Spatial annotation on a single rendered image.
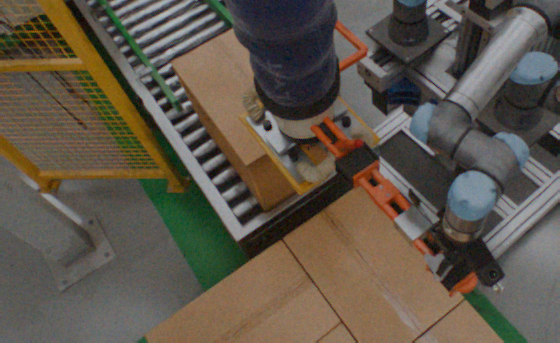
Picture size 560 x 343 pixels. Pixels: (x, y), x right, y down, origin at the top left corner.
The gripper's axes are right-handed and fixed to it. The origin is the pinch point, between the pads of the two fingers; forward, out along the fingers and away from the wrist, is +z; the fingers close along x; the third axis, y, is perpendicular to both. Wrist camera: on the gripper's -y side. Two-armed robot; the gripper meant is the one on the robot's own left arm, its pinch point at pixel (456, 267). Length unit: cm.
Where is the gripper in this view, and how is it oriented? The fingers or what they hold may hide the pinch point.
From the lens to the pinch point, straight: 122.9
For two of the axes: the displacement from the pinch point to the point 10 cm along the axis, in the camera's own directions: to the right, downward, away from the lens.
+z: 0.8, 5.3, 8.4
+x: -8.1, 5.3, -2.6
